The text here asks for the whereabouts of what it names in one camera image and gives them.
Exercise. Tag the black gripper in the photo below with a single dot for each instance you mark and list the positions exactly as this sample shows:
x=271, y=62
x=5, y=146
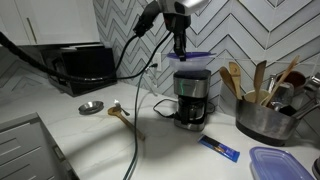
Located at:
x=178, y=23

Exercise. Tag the clear lunch box purple lid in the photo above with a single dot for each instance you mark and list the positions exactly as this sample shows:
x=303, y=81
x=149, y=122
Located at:
x=191, y=61

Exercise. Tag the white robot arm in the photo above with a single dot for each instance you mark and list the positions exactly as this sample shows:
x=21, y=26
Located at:
x=186, y=5

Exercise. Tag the black steel coffee machine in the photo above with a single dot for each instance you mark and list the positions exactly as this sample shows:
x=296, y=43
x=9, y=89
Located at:
x=191, y=96

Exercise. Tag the wooden slotted spatula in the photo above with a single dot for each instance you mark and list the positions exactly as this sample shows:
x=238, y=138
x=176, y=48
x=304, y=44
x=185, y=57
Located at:
x=236, y=78

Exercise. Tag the wooden flat turner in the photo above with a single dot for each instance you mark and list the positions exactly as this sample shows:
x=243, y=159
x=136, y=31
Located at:
x=259, y=76

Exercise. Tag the small metal spoon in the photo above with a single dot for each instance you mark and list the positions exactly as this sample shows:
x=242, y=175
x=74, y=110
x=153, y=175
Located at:
x=121, y=108

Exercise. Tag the cream cup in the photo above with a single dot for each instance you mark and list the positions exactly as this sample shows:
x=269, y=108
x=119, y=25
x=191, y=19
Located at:
x=253, y=96

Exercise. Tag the long wooden spoon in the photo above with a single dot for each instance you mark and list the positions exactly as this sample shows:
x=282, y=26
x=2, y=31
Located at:
x=128, y=123

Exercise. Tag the black microwave oven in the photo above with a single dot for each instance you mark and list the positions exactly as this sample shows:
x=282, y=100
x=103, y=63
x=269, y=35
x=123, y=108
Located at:
x=83, y=66

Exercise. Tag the thin wooden stirring spoon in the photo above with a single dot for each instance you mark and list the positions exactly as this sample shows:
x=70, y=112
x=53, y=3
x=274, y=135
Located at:
x=281, y=78

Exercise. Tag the small steel bowl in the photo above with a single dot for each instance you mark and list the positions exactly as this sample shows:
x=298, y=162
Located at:
x=90, y=107

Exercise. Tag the blue snack packet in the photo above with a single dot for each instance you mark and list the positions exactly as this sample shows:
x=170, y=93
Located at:
x=218, y=148

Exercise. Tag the steel utensil pot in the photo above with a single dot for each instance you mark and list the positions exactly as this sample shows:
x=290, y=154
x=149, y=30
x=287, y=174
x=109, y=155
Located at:
x=265, y=123

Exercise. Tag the dark red ladle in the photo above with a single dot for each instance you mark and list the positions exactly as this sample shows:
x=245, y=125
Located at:
x=295, y=78

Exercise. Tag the white upper cabinet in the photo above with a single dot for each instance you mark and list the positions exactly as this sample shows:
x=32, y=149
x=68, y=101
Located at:
x=56, y=20

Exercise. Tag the blue plastic lid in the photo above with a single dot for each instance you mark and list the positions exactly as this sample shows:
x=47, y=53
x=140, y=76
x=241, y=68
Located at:
x=276, y=165

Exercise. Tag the grey panelled cabinet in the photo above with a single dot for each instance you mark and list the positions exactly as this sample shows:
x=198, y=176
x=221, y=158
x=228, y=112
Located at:
x=23, y=150

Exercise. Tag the white wall outlet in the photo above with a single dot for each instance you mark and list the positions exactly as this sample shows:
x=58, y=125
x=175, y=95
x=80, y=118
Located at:
x=156, y=61

